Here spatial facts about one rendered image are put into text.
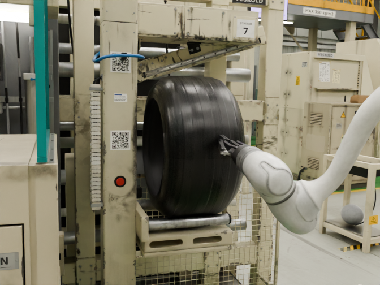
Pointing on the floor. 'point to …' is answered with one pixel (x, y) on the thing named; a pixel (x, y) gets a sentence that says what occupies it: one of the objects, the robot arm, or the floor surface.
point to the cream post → (106, 7)
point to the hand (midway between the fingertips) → (224, 141)
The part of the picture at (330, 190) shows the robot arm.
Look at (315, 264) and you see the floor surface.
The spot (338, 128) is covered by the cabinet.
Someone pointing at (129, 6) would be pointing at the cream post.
